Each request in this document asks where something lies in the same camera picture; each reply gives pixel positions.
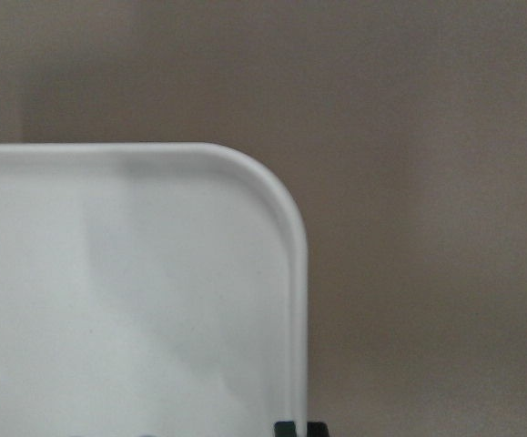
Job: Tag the cream rabbit tray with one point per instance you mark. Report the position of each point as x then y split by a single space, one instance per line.
149 290

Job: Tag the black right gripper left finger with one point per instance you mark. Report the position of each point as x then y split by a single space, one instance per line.
285 429

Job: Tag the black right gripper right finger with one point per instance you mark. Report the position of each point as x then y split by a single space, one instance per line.
317 429

